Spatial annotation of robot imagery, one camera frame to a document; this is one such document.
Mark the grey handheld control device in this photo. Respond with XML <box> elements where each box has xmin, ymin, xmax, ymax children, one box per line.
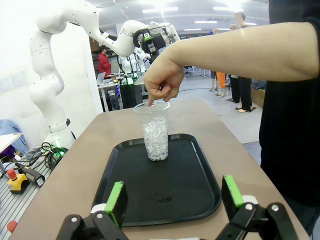
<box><xmin>14</xmin><ymin>161</ymin><xmax>46</xmax><ymax>188</ymax></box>

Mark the mannequin in orange trousers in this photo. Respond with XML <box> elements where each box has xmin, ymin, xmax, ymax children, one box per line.
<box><xmin>216</xmin><ymin>70</ymin><xmax>228</xmax><ymax>98</ymax></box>

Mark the figure in black trousers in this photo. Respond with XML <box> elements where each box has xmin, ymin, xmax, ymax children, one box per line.
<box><xmin>237</xmin><ymin>12</ymin><xmax>254</xmax><ymax>113</ymax></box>
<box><xmin>229</xmin><ymin>23</ymin><xmax>240</xmax><ymax>104</ymax></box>

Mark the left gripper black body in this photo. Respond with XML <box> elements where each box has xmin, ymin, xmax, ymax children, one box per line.
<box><xmin>142</xmin><ymin>27</ymin><xmax>167</xmax><ymax>55</ymax></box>

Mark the black cable bundle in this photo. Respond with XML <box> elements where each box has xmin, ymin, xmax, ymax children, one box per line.
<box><xmin>24</xmin><ymin>141</ymin><xmax>70</xmax><ymax>173</ymax></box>

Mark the person's left forearm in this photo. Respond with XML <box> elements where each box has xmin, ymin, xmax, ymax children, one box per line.
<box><xmin>164</xmin><ymin>21</ymin><xmax>320</xmax><ymax>82</ymax></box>

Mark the small white table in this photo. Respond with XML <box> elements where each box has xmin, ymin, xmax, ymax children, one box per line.
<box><xmin>0</xmin><ymin>132</ymin><xmax>24</xmax><ymax>153</ymax></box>

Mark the person in red shirt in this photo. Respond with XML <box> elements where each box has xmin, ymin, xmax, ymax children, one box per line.
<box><xmin>97</xmin><ymin>44</ymin><xmax>113</xmax><ymax>79</ymax></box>

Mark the wooden crate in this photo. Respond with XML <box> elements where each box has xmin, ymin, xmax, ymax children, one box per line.
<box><xmin>250</xmin><ymin>86</ymin><xmax>266</xmax><ymax>109</ymax></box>

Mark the clear cup with ice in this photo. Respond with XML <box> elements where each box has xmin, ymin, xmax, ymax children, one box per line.
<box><xmin>133</xmin><ymin>101</ymin><xmax>171</xmax><ymax>162</ymax></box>

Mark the blue cloth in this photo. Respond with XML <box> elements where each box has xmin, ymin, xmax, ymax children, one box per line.
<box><xmin>0</xmin><ymin>118</ymin><xmax>29</xmax><ymax>157</ymax></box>

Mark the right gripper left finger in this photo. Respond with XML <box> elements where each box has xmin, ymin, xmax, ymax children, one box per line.
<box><xmin>55</xmin><ymin>181</ymin><xmax>129</xmax><ymax>240</ymax></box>

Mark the person in black shirt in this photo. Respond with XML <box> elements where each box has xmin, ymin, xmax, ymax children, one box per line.
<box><xmin>258</xmin><ymin>0</ymin><xmax>320</xmax><ymax>237</ymax></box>

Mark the black plastic tray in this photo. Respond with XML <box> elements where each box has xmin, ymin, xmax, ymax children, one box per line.
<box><xmin>91</xmin><ymin>133</ymin><xmax>223</xmax><ymax>228</ymax></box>

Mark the grey open laptop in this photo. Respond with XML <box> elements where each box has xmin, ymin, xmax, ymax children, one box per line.
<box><xmin>96</xmin><ymin>71</ymin><xmax>107</xmax><ymax>86</ymax></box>

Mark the yellow emergency stop box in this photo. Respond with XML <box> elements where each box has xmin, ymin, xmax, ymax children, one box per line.
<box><xmin>6</xmin><ymin>168</ymin><xmax>29</xmax><ymax>195</ymax></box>

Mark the person's left hand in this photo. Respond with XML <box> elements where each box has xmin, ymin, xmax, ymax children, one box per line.
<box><xmin>143</xmin><ymin>44</ymin><xmax>186</xmax><ymax>109</ymax></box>

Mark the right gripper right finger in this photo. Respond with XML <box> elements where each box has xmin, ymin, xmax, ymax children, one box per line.
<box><xmin>214</xmin><ymin>174</ymin><xmax>300</xmax><ymax>240</ymax></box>

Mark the black computer tower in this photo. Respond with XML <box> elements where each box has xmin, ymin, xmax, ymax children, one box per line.
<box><xmin>120</xmin><ymin>76</ymin><xmax>138</xmax><ymax>110</ymax></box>

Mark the slotted aluminium base plate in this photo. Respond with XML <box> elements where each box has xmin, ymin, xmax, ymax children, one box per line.
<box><xmin>0</xmin><ymin>147</ymin><xmax>60</xmax><ymax>240</ymax></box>

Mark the orange red round knob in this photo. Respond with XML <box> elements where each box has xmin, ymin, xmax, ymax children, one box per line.
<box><xmin>6</xmin><ymin>220</ymin><xmax>18</xmax><ymax>236</ymax></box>

